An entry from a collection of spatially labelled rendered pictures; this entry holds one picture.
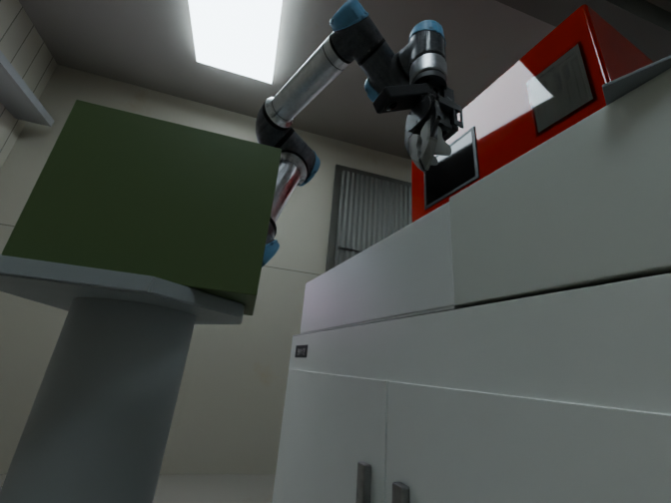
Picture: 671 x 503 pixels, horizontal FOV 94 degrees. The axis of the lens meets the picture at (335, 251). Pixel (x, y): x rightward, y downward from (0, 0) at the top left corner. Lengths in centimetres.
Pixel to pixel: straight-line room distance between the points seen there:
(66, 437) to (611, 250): 55
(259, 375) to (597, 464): 248
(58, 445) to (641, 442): 52
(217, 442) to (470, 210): 251
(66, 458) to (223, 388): 221
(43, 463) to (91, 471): 5
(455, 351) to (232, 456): 245
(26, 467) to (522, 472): 49
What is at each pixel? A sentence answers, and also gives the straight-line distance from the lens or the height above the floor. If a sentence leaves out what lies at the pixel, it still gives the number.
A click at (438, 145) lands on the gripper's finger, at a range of 63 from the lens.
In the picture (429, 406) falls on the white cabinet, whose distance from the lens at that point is 42.
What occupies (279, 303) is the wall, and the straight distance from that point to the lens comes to 272.
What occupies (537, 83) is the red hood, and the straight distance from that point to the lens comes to 132.
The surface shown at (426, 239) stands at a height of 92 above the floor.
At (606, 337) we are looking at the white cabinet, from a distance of 31.
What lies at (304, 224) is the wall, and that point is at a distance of 297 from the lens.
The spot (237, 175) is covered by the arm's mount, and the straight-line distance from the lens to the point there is 48.
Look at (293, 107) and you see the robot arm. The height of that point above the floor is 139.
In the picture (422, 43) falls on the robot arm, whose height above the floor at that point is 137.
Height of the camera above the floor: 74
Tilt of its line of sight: 21 degrees up
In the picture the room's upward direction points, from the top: 5 degrees clockwise
